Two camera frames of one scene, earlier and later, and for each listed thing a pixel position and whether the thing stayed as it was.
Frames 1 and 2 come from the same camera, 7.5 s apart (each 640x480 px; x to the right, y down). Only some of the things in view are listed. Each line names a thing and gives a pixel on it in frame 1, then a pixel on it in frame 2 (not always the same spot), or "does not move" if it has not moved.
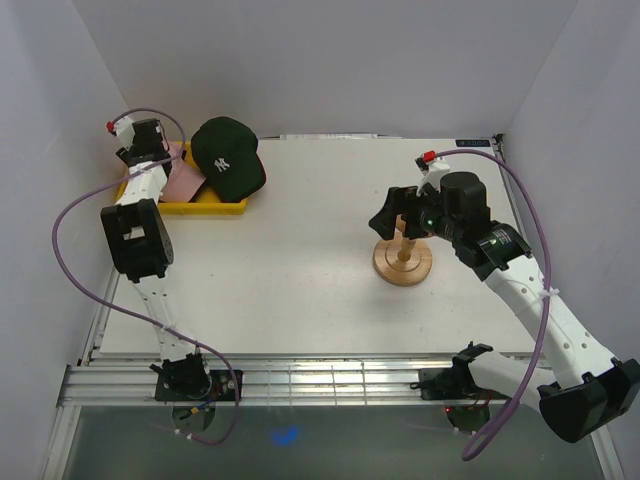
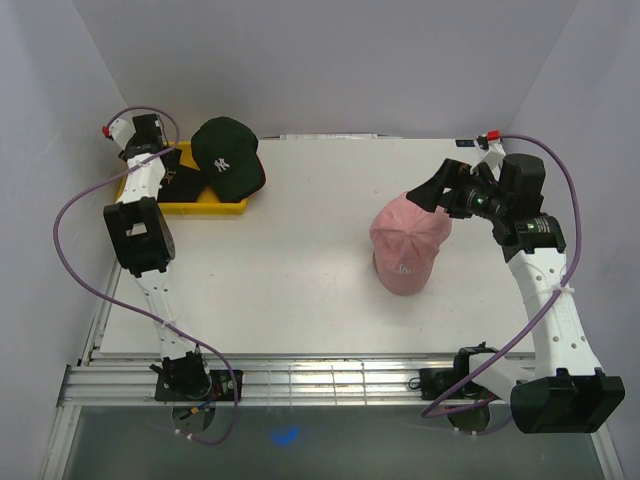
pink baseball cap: [184, 180] -> [407, 238]
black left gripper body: [127, 154] does not move
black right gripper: [401, 201] -> [451, 174]
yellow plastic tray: [205, 204] does not move
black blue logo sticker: [472, 142] does not move
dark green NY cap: [225, 151] does not move
